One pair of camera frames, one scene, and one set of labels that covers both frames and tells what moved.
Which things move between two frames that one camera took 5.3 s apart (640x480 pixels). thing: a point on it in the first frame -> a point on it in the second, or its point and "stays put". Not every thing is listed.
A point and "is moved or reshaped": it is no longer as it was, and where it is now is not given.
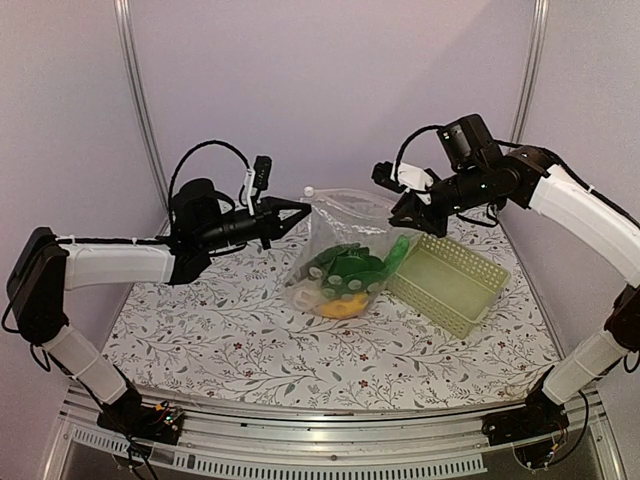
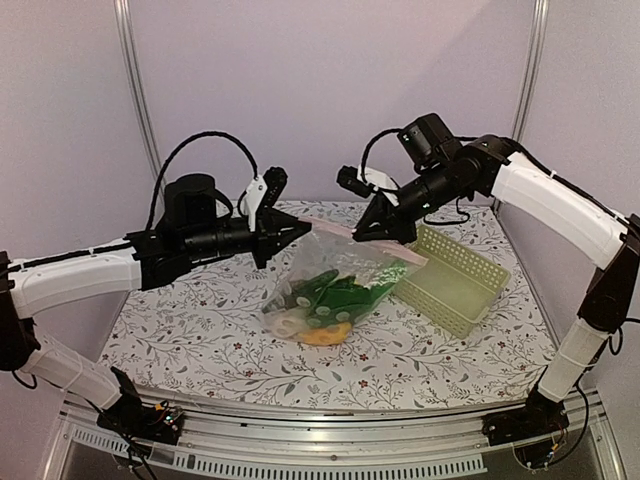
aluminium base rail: x=268 y=442 stays put
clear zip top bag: x=353 y=250 is moved or reshaped
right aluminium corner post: x=530 y=71 stays put
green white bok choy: x=347 y=270 -> x=314 y=295
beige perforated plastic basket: x=450 y=286 stays put
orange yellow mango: x=345 y=307 -> x=331 y=335
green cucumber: x=394 y=256 -> x=352 y=305
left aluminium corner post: x=141 y=108 stays put
